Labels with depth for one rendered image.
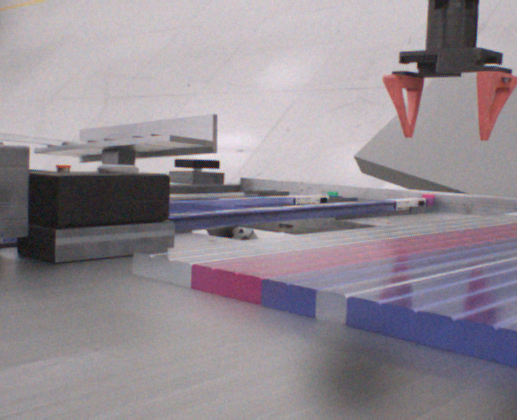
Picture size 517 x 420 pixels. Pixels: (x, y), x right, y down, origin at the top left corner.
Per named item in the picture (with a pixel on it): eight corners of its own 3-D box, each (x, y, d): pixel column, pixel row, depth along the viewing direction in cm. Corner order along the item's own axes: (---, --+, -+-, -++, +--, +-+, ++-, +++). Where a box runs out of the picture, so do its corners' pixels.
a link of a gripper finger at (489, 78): (490, 140, 74) (496, 51, 74) (429, 138, 79) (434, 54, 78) (515, 141, 79) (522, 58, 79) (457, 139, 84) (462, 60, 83)
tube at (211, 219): (423, 206, 80) (423, 196, 80) (434, 207, 79) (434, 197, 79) (2, 243, 42) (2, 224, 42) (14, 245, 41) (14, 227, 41)
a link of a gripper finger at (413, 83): (430, 138, 79) (436, 54, 78) (377, 136, 84) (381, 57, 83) (458, 139, 84) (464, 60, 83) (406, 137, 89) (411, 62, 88)
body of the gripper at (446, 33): (478, 64, 75) (483, -6, 74) (396, 67, 82) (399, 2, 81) (503, 69, 80) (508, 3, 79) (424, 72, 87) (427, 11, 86)
